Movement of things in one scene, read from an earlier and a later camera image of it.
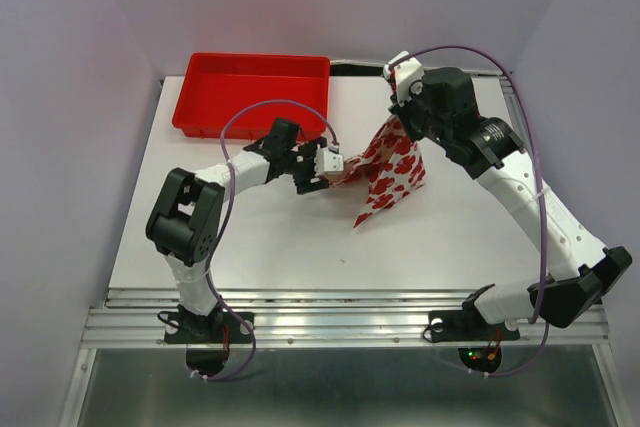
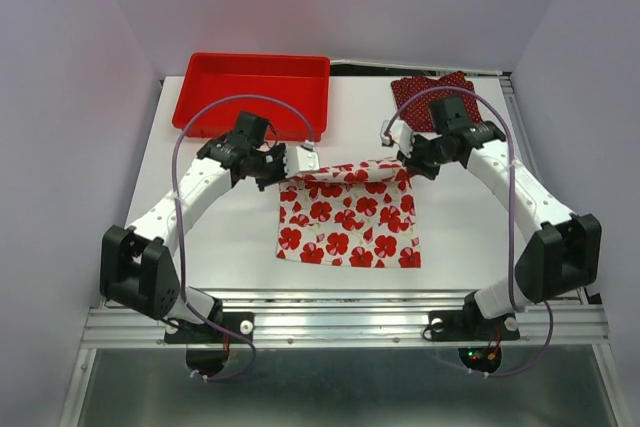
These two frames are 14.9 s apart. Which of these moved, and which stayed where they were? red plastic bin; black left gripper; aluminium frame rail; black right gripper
Moved: black left gripper; black right gripper
Stayed: red plastic bin; aluminium frame rail
